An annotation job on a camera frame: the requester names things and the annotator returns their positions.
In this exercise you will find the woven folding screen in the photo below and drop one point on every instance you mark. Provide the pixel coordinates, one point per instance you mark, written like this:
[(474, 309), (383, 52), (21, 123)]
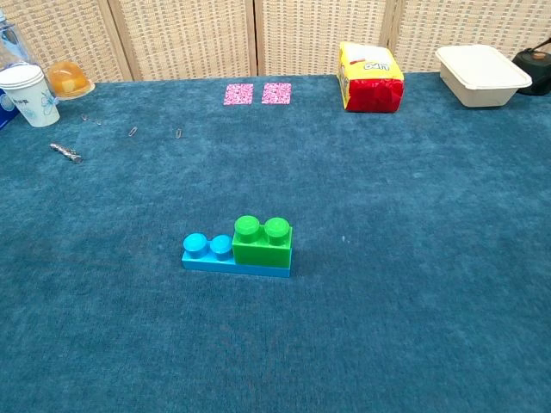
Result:
[(193, 38)]

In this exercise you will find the pink patterned card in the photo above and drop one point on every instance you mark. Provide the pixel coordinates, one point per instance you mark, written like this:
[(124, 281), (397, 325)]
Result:
[(238, 94), (276, 94)]

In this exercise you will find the blue long toy brick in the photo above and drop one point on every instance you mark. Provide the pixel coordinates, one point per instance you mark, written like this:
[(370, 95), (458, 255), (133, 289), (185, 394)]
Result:
[(199, 246)]

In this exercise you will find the beige lidded lunch box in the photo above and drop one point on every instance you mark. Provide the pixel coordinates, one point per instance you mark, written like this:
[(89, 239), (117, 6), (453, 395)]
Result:
[(478, 71)]

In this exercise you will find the white paper cup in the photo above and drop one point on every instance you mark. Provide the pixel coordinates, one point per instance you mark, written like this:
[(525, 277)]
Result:
[(32, 101)]

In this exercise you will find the yellow red snack bag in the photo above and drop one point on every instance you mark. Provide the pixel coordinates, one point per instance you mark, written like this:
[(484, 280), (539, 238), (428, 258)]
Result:
[(372, 92)]

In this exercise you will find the clear water bottle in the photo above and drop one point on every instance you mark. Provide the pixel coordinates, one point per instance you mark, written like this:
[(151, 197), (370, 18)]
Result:
[(13, 45)]

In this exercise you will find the orange jelly cup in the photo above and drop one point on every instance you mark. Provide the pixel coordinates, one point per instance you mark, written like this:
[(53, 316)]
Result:
[(66, 79)]

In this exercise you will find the black round pot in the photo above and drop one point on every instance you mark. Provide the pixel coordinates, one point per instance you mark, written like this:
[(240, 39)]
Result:
[(536, 71)]

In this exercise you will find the silver foil stick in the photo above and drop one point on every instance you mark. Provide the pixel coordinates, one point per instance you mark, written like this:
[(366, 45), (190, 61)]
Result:
[(64, 152)]

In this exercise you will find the green toy brick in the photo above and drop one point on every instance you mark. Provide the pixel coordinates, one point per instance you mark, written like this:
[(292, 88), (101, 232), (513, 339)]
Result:
[(258, 254)]

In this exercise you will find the blue carpet table cover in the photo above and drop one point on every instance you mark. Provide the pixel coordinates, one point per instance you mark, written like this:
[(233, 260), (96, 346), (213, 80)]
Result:
[(275, 335)]

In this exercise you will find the blue cardboard box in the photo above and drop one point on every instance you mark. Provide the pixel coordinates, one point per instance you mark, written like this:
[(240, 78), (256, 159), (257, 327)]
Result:
[(5, 114)]

